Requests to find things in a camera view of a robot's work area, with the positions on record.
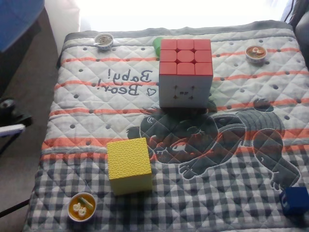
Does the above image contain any grey quilt with bear print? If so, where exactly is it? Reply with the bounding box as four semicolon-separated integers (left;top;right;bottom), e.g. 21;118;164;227
28;20;309;232

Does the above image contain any toy bowl of orange soup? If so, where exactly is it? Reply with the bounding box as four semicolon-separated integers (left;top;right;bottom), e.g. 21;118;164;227
67;192;97;222

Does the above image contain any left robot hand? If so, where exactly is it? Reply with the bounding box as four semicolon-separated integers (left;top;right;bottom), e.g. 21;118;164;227
0;97;33;156

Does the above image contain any blue cube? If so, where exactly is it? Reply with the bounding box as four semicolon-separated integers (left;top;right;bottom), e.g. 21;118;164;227
279;186;309;217

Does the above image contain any toy bowl with spoon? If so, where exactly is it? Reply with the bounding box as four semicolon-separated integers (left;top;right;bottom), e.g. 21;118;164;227
93;33;114;52

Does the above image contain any Rubik's cube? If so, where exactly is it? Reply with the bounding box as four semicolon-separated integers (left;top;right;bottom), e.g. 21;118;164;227
158;38;214;109

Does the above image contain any yellow textured cube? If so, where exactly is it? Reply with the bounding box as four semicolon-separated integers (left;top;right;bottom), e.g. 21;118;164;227
106;137;153;196

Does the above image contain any black stand leg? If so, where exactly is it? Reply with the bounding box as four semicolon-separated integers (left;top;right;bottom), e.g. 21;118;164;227
0;199;31;218

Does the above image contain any green toy cylinder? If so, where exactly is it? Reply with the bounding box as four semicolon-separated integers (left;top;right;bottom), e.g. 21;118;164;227
152;37;162;58

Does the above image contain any toy bowl with egg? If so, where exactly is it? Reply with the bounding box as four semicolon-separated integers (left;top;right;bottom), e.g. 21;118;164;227
245;45;267;65

